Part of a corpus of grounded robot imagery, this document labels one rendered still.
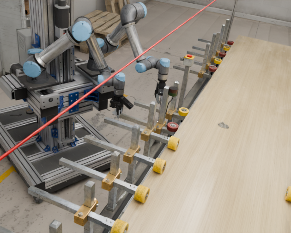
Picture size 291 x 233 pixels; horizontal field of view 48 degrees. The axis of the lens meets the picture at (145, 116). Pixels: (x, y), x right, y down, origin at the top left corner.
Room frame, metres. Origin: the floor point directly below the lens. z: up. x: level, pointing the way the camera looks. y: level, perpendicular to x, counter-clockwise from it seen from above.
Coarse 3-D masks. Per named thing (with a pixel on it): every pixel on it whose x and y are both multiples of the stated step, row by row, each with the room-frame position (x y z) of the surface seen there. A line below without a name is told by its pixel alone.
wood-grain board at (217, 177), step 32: (224, 64) 3.25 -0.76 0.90; (256, 64) 3.37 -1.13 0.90; (288, 64) 3.50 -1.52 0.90; (224, 96) 2.50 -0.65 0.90; (256, 96) 2.58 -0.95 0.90; (288, 96) 2.67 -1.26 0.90; (192, 128) 1.93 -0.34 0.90; (224, 128) 1.99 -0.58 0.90; (256, 128) 2.05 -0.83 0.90; (288, 128) 2.11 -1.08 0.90; (192, 160) 1.57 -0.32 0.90; (224, 160) 1.61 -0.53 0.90; (256, 160) 1.65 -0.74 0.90; (288, 160) 1.70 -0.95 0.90; (160, 192) 1.26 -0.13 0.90; (192, 192) 1.30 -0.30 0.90; (224, 192) 1.33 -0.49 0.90; (256, 192) 1.36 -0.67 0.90; (160, 224) 1.05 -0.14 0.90; (192, 224) 1.08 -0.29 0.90; (224, 224) 1.10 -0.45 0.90; (256, 224) 1.13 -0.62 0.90; (288, 224) 1.16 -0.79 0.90
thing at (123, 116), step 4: (120, 116) 2.05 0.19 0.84; (124, 116) 2.04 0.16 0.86; (128, 116) 2.04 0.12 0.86; (132, 116) 2.05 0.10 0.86; (128, 120) 2.03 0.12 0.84; (132, 120) 2.02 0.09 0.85; (136, 120) 2.01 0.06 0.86; (140, 120) 2.01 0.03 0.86; (144, 120) 2.02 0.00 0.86; (140, 124) 2.00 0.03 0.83; (144, 124) 1.99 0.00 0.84; (164, 128) 1.95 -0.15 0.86; (164, 132) 1.94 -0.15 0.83; (168, 132) 1.92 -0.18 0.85; (172, 132) 1.91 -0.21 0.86
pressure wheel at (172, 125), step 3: (168, 123) 1.94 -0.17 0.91; (171, 123) 1.95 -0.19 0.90; (174, 123) 1.96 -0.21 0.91; (168, 126) 1.91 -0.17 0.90; (171, 126) 1.92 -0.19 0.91; (174, 126) 1.92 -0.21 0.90; (177, 126) 1.92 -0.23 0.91; (168, 129) 1.91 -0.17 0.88; (171, 129) 1.89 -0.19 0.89; (174, 129) 1.90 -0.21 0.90; (177, 129) 1.92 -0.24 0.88; (171, 135) 1.93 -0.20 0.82
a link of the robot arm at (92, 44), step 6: (90, 36) 2.13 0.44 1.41; (90, 42) 2.13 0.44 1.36; (96, 42) 2.16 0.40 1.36; (90, 48) 2.14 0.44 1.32; (96, 48) 2.14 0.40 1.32; (96, 54) 2.14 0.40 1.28; (102, 54) 2.17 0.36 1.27; (96, 60) 2.14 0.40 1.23; (102, 60) 2.15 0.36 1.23; (102, 66) 2.15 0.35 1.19
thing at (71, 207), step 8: (32, 192) 1.10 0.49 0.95; (40, 192) 1.10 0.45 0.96; (48, 200) 1.07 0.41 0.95; (56, 200) 1.07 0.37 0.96; (64, 200) 1.07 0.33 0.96; (64, 208) 1.04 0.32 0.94; (72, 208) 1.03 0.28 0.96; (88, 216) 1.00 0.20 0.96; (96, 216) 1.00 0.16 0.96; (104, 224) 0.97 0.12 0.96; (112, 224) 0.97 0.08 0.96
